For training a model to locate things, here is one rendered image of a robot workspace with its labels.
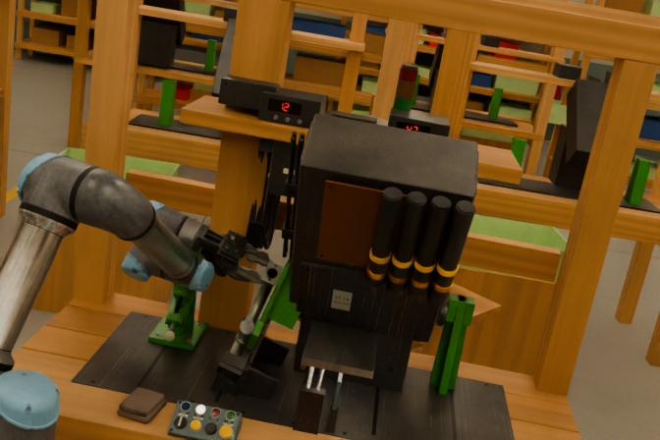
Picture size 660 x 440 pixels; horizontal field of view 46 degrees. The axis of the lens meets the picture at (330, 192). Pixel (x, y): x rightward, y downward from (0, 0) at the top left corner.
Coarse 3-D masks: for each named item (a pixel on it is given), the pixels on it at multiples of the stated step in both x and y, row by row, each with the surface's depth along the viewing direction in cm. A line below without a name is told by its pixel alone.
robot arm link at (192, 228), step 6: (186, 222) 191; (192, 222) 192; (198, 222) 193; (186, 228) 191; (192, 228) 191; (198, 228) 191; (180, 234) 190; (186, 234) 190; (192, 234) 190; (198, 234) 191; (186, 240) 191; (192, 240) 191; (186, 246) 192; (192, 246) 192
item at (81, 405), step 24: (72, 384) 187; (72, 408) 178; (96, 408) 180; (168, 408) 184; (72, 432) 176; (96, 432) 175; (120, 432) 174; (144, 432) 174; (240, 432) 180; (264, 432) 181; (288, 432) 183
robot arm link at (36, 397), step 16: (0, 384) 138; (16, 384) 139; (32, 384) 141; (48, 384) 142; (0, 400) 135; (16, 400) 135; (32, 400) 137; (48, 400) 138; (0, 416) 135; (16, 416) 135; (32, 416) 136; (48, 416) 138; (0, 432) 136; (16, 432) 136; (32, 432) 137; (48, 432) 140
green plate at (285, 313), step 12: (288, 264) 184; (288, 276) 186; (276, 288) 186; (288, 288) 187; (276, 300) 188; (288, 300) 188; (264, 312) 188; (276, 312) 189; (288, 312) 189; (300, 312) 188; (288, 324) 190
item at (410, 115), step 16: (272, 96) 203; (288, 96) 203; (304, 96) 207; (320, 96) 211; (272, 112) 204; (288, 112) 204; (304, 112) 203; (320, 112) 206; (400, 112) 207; (416, 112) 212; (400, 128) 202; (416, 128) 201; (432, 128) 201; (448, 128) 200
